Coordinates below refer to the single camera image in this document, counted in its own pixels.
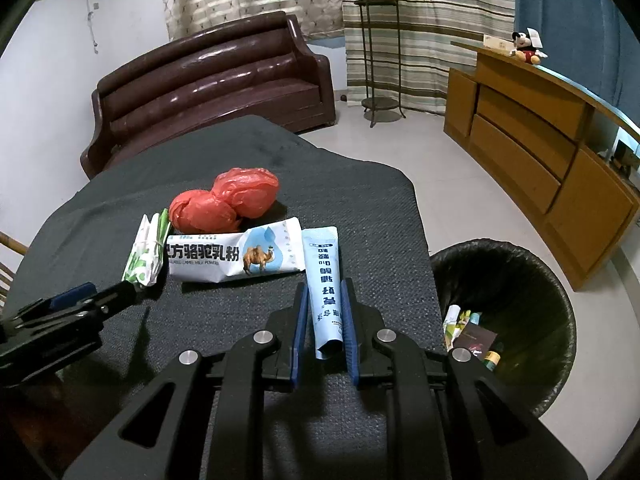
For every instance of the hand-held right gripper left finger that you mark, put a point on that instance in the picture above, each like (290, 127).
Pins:
(299, 332)

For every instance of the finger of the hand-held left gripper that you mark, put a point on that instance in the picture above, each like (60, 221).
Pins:
(75, 297)
(117, 297)

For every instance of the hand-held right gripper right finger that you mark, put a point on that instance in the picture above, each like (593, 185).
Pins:
(352, 335)

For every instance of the white and green tissue packet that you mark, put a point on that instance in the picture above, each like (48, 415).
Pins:
(145, 255)

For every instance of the light blue sachet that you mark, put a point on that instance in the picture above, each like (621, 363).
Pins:
(322, 280)

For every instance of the white and green tube packet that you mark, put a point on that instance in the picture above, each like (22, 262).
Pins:
(452, 327)

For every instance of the dark brown cigarette carton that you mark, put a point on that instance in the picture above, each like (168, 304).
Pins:
(477, 342)

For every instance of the green bottle with yellow cap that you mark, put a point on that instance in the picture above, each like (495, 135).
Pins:
(492, 358)

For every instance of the trash bin with black liner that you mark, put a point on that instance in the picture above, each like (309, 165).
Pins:
(530, 285)

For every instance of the wooden chair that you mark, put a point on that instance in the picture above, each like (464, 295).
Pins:
(10, 245)

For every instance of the silver camel print powder bag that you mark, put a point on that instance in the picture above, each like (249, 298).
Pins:
(210, 255)

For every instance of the orange-red plastic bag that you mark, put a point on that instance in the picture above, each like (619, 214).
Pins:
(202, 212)
(247, 190)

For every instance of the dark grey tablecloth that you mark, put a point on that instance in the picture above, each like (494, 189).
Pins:
(300, 170)

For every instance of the black metal plant stand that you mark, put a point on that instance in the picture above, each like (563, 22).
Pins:
(382, 106)

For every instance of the dark brown leather sofa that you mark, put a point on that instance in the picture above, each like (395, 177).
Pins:
(210, 75)

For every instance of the wooden cabinet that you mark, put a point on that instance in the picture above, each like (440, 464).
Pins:
(525, 130)

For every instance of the white air conditioner pipe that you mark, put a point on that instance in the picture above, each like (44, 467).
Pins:
(91, 20)

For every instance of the striped curtain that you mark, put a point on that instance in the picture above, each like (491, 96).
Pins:
(440, 30)

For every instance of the small cardboard box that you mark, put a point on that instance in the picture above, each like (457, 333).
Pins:
(497, 43)

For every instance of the cartoon mouse plush toy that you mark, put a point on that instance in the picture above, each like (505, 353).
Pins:
(527, 50)

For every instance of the blue curtain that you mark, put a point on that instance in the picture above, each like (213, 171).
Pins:
(575, 5)

